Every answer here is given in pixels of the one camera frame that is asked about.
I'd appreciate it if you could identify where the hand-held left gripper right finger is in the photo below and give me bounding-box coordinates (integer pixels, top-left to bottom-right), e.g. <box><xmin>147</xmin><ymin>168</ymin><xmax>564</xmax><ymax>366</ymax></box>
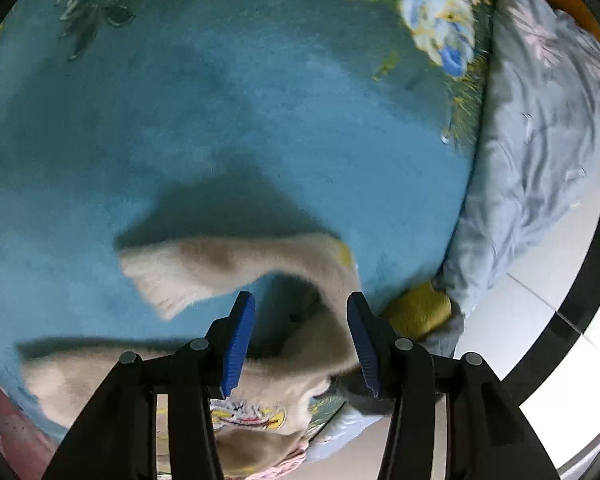
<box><xmin>346</xmin><ymin>291</ymin><xmax>564</xmax><ymax>480</ymax></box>

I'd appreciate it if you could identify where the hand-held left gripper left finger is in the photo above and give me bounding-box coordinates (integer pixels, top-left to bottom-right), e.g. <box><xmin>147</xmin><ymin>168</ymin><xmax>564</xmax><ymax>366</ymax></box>
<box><xmin>42</xmin><ymin>291</ymin><xmax>256</xmax><ymax>480</ymax></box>

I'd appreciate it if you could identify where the beige fuzzy sweater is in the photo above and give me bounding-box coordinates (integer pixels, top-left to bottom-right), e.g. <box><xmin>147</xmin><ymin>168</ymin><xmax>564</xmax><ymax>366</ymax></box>
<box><xmin>21</xmin><ymin>233</ymin><xmax>363</xmax><ymax>480</ymax></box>

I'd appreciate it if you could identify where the yellow cloth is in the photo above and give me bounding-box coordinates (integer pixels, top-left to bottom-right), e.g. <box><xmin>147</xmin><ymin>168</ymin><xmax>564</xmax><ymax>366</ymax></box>
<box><xmin>380</xmin><ymin>281</ymin><xmax>453</xmax><ymax>342</ymax></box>

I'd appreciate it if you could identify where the blue floral blanket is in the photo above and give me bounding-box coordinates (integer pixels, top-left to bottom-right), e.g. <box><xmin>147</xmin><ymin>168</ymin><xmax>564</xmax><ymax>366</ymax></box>
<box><xmin>0</xmin><ymin>0</ymin><xmax>498</xmax><ymax>448</ymax></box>

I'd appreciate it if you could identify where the pink cloth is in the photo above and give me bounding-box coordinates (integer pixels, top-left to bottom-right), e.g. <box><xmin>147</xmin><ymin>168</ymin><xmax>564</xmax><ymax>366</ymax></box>
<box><xmin>0</xmin><ymin>366</ymin><xmax>51</xmax><ymax>480</ymax></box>

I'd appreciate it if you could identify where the grey floral quilt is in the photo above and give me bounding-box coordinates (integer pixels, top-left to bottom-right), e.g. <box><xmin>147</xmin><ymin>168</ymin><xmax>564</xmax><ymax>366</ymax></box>
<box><xmin>307</xmin><ymin>0</ymin><xmax>600</xmax><ymax>463</ymax></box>

